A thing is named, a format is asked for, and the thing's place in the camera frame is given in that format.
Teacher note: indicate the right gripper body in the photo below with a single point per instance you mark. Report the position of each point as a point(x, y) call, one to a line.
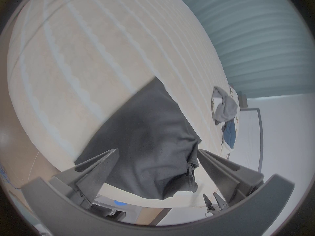
point(216, 209)

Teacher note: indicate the white knit garment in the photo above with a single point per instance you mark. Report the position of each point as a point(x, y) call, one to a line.
point(227, 148)

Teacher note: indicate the grey garment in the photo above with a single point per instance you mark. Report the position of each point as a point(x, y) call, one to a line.
point(226, 104)

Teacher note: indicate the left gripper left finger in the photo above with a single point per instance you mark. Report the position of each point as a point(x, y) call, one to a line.
point(98, 176)

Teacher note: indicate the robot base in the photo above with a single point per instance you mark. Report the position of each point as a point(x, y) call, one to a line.
point(115, 205)

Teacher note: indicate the white printed pillow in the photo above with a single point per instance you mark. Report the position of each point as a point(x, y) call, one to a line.
point(236, 99)

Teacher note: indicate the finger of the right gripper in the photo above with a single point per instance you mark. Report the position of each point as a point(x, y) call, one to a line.
point(206, 200)
point(219, 200)

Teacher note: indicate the grey bedside table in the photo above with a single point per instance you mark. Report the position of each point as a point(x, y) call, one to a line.
point(242, 98)

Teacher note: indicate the dark blue garment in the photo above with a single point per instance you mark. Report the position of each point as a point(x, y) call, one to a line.
point(230, 134)

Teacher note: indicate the black T-shirt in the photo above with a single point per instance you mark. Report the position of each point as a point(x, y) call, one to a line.
point(152, 144)

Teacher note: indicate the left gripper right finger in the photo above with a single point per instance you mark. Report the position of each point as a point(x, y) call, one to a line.
point(221, 176)

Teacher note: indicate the bed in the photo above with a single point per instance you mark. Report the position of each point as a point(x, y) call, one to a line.
point(98, 58)

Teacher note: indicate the blue-green curtain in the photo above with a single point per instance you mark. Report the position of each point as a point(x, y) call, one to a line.
point(258, 45)

